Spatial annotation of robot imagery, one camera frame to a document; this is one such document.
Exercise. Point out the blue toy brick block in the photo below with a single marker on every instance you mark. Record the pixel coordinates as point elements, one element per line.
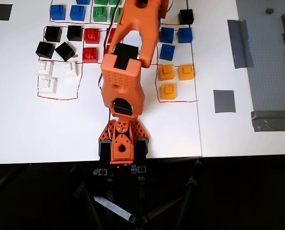
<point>77,12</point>
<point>58,12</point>
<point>167,35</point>
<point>83,2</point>
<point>167,51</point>
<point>185,35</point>

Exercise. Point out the grey square tape marker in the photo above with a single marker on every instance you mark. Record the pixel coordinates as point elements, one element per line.
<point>224,101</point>

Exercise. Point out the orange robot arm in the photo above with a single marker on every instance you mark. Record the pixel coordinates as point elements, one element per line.
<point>121,79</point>

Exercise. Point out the yellow toy brick block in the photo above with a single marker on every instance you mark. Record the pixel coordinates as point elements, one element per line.
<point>186,72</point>
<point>168,91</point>
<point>166,72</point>

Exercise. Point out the small brown scrap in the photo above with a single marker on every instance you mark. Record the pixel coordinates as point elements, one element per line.
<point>74,55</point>

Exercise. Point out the red toy brick block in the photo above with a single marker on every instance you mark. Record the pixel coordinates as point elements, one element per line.
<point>89,54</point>
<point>110,34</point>
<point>107,49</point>
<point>91,36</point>

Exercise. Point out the long grey tape strip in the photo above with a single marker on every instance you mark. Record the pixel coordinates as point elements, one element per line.
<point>239,44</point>

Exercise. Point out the small grey brick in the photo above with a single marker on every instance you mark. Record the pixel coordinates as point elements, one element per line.
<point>269,10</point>

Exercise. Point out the grey taped stand leg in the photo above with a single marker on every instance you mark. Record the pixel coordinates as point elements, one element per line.
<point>113,208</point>

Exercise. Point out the grey studded baseplate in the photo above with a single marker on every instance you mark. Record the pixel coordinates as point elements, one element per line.
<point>264,72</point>

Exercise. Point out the black toy brick block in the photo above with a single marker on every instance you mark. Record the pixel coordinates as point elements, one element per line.
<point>65,51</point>
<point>74,33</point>
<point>186,16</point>
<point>53,34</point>
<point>45,49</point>

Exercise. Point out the green toy brick block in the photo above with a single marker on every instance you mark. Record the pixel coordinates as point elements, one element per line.
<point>114,14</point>
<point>100,2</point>
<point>113,2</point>
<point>100,14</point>

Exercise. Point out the grey black table clamp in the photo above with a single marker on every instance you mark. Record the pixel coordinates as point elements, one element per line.
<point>104,153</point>
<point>141,149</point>

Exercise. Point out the black stand hub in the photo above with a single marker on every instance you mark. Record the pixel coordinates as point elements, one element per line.
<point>138,221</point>

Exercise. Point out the white toy brick block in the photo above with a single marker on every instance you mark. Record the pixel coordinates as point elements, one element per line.
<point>69,69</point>
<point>44,67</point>
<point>47,85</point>

